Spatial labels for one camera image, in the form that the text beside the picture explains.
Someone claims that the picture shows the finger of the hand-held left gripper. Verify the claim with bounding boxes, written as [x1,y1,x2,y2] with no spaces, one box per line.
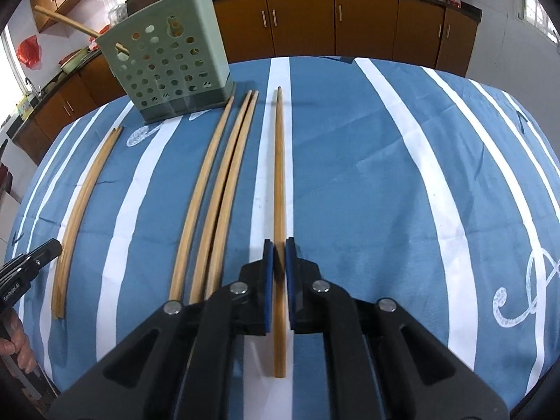
[0,238,63,283]

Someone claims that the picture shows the person's left hand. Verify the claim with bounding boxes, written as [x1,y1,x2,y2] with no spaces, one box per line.
[0,310,38,375]

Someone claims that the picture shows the dark wooden cutting board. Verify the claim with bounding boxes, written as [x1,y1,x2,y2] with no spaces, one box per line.
[126,0,170,20]

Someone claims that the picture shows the bright side window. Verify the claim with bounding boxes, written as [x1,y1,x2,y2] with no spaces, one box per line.
[0,25,28,112]

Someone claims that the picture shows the wooden lower kitchen cabinets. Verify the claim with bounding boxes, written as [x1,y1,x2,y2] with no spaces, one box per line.
[12,0,478,165]

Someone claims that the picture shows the blue white striped tablecloth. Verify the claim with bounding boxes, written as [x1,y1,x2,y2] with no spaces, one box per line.
[4,56,560,420]

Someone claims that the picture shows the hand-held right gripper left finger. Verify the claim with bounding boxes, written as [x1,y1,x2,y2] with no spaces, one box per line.
[48,238,281,420]

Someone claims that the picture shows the green perforated chopstick holder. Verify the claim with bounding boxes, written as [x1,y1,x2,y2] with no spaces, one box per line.
[95,0,236,123]

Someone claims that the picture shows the window with bars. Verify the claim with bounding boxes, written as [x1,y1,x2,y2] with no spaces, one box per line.
[522,0,560,45]

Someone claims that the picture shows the green basin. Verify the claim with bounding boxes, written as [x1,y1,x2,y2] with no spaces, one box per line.
[60,48,92,74]

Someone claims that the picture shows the red front counter unit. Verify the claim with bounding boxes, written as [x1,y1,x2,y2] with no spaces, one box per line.
[0,138,22,204]

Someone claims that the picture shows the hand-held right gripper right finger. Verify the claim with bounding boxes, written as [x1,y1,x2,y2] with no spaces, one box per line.
[284,236,510,420]

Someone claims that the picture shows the hanging red plastic bag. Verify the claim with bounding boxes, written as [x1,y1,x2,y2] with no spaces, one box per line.
[16,34,43,71]

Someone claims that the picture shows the clear plastic bag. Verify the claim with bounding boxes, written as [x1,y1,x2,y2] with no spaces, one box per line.
[107,3,128,26]

